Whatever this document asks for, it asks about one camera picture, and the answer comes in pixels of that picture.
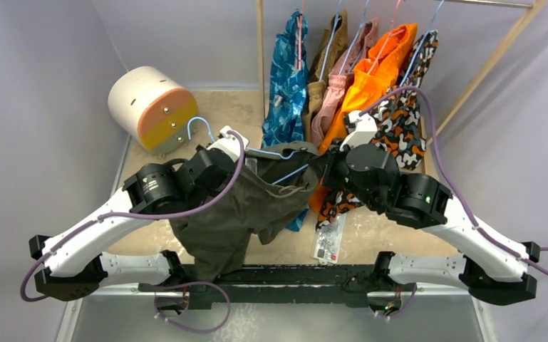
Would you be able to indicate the blue hanger of brown shorts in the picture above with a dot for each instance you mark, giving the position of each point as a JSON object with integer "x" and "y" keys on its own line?
{"x": 328, "y": 45}

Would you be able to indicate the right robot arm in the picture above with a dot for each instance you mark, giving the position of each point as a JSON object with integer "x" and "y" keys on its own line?
{"x": 491, "y": 267}

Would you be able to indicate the round pastel drawer box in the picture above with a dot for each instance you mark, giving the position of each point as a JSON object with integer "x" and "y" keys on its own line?
{"x": 153, "y": 108}

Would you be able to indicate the blue patterned shorts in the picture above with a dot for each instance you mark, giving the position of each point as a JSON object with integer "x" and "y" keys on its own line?
{"x": 287, "y": 90}

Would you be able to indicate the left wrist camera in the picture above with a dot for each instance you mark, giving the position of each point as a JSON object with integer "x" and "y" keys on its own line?
{"x": 230, "y": 142}

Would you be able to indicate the pink hanger of orange shorts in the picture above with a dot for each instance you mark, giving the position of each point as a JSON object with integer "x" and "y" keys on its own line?
{"x": 387, "y": 38}

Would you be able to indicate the pink shorts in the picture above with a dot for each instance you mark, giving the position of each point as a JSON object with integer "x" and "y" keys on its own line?
{"x": 339, "y": 84}

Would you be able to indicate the camouflage orange black shorts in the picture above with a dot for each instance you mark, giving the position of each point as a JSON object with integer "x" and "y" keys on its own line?
{"x": 398, "y": 117}

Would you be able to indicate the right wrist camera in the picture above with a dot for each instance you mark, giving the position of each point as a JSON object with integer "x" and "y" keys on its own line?
{"x": 363, "y": 129}

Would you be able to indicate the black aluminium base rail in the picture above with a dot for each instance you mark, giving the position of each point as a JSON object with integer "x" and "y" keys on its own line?
{"x": 263, "y": 284}

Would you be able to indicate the light blue hanger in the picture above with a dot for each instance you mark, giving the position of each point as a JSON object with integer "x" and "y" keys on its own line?
{"x": 192, "y": 129}

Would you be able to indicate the brown shorts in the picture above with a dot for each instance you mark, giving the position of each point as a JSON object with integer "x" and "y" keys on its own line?
{"x": 334, "y": 41}

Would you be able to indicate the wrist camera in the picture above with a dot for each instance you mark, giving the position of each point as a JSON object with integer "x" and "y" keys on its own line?
{"x": 363, "y": 129}
{"x": 230, "y": 142}

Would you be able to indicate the blue hanger of camouflage shorts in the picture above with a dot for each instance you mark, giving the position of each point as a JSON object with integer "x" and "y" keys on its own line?
{"x": 420, "y": 44}

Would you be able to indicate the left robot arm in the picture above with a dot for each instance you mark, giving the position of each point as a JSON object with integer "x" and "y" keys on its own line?
{"x": 75, "y": 263}

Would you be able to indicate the wooden clothes rack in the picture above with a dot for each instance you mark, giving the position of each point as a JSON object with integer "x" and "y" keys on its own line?
{"x": 530, "y": 12}

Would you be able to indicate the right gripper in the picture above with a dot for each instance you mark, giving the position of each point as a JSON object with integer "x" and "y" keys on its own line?
{"x": 332, "y": 167}

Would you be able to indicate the white printed tag card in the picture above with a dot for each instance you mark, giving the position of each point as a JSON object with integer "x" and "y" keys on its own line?
{"x": 327, "y": 244}

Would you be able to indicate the olive green shorts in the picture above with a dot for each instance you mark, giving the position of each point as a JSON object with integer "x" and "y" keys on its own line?
{"x": 217, "y": 238}

